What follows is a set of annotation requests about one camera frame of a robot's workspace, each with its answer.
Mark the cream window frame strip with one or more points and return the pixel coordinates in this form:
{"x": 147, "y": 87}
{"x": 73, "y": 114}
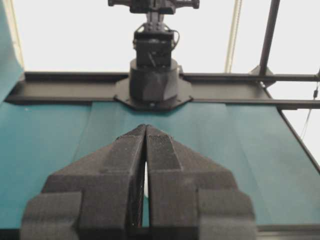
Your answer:
{"x": 233, "y": 37}

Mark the black metal frame rail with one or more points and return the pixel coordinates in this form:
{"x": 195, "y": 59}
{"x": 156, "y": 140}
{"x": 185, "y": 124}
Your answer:
{"x": 62, "y": 87}

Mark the black upright frame post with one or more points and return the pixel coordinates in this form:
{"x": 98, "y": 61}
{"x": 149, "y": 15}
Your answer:
{"x": 268, "y": 37}

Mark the black table side rail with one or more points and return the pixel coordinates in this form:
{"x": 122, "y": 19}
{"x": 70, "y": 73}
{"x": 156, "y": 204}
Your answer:
{"x": 300, "y": 140}

